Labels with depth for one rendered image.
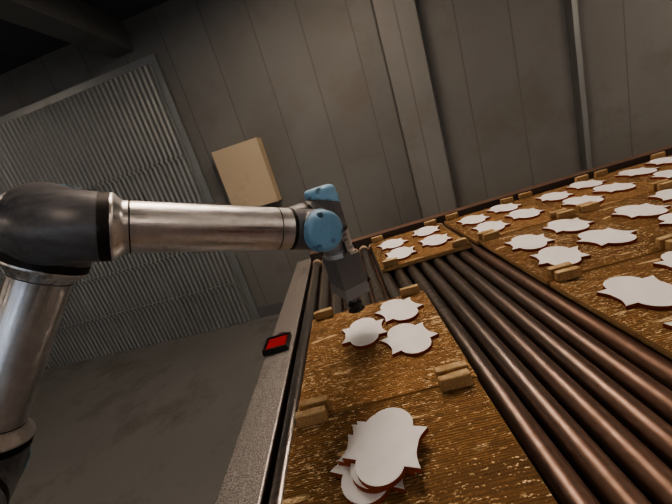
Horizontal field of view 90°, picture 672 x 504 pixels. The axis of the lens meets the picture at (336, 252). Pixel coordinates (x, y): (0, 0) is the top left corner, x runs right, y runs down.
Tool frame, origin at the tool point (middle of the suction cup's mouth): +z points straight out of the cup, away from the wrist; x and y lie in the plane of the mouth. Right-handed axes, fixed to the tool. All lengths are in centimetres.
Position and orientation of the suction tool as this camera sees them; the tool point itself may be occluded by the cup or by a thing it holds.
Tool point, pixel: (356, 308)
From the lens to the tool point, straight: 85.9
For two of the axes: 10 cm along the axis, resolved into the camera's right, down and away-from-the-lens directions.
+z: 2.9, 9.2, 2.6
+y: -4.2, -1.2, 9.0
